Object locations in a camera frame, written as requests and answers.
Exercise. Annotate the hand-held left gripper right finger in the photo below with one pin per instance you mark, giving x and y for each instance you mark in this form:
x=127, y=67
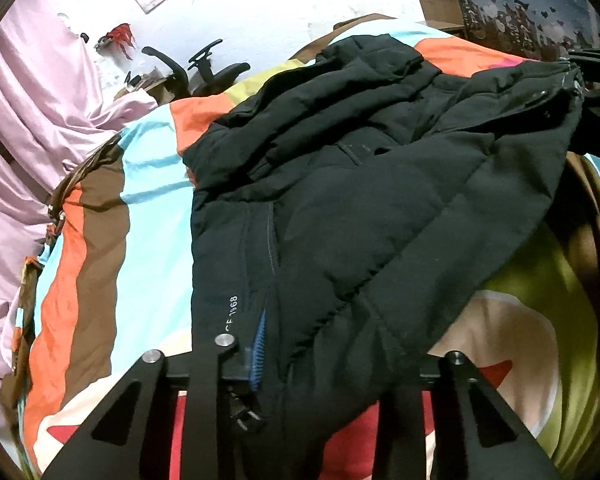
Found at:
x=402, y=425

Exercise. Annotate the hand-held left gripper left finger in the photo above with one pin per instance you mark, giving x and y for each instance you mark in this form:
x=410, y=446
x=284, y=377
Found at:
x=258, y=355

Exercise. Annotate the black padded jacket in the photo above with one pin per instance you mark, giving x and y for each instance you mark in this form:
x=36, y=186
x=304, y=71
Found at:
x=370, y=200

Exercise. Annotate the blue printed cloth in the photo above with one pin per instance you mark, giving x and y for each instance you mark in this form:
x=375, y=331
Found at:
x=520, y=5

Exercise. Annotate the wooden side table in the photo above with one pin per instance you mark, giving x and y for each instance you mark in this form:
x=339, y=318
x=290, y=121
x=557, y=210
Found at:
x=442, y=20

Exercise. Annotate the colourful patchwork blanket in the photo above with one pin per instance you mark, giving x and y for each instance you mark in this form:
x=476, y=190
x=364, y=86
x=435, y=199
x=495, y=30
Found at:
x=145, y=220

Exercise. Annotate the black office chair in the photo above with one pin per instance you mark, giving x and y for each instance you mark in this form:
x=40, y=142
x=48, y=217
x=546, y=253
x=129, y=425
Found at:
x=215, y=72

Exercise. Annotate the wooden desk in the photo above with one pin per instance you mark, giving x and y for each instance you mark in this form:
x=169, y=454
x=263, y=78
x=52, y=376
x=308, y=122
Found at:
x=147, y=89

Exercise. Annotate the red hanging ornament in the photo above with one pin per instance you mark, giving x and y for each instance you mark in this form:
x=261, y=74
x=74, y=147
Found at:
x=117, y=37

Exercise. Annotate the pink curtain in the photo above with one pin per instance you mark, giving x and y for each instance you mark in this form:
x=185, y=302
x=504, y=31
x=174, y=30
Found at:
x=30, y=85

